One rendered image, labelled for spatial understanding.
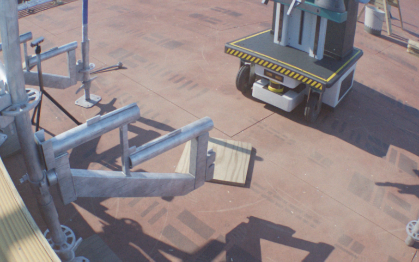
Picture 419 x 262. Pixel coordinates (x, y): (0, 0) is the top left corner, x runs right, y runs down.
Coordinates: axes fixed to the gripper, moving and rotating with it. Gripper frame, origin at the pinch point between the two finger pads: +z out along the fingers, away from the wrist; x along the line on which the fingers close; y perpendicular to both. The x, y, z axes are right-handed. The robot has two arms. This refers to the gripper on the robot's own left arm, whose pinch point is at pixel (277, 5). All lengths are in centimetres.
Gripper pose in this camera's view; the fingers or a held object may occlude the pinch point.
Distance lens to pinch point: 155.8
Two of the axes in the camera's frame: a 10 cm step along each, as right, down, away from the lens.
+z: -4.2, 8.5, 3.3
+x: 6.6, 5.3, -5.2
